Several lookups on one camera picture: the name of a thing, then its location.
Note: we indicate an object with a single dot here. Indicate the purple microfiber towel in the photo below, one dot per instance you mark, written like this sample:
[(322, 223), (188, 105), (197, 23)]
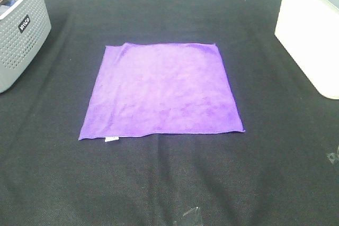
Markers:
[(166, 88)]

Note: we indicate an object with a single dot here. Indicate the clear tape piece front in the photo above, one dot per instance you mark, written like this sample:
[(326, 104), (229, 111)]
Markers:
[(190, 218)]

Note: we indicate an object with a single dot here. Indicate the clear tape piece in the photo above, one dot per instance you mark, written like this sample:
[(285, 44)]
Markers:
[(333, 157), (190, 218)]

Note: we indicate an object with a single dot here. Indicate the black fabric table mat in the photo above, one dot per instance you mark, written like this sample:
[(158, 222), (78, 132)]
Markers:
[(276, 173)]

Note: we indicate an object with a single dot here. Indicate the white plastic storage box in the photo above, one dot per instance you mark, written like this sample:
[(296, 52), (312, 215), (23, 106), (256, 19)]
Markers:
[(308, 30)]

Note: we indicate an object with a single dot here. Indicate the grey perforated plastic basket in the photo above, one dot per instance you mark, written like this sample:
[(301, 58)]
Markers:
[(24, 29)]

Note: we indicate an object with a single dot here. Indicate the clear tape piece right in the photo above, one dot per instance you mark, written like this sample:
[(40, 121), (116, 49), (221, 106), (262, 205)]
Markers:
[(333, 157)]

